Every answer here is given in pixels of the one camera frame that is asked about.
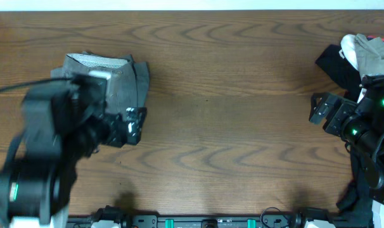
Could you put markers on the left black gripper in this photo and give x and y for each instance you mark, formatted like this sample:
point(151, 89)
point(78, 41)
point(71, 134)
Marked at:
point(133, 128)

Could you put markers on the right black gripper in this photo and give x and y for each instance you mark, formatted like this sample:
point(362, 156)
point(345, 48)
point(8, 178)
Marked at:
point(345, 107)

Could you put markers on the grey shorts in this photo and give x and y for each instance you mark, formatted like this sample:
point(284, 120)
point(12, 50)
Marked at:
point(128, 86)

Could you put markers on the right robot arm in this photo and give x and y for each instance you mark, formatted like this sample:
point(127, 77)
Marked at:
point(360, 124)

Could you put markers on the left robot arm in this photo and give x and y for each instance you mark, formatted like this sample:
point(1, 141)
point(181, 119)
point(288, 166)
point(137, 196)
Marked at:
point(35, 188)

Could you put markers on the olive grey garment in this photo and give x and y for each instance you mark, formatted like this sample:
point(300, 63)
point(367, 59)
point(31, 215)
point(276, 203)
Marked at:
point(370, 55)

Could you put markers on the black garment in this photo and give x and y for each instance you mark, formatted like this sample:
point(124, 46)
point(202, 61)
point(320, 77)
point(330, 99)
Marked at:
point(355, 205)

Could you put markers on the white garment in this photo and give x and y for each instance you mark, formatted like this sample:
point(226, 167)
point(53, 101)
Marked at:
point(348, 52)

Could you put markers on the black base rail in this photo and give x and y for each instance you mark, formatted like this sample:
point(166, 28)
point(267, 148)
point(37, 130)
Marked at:
point(109, 216)

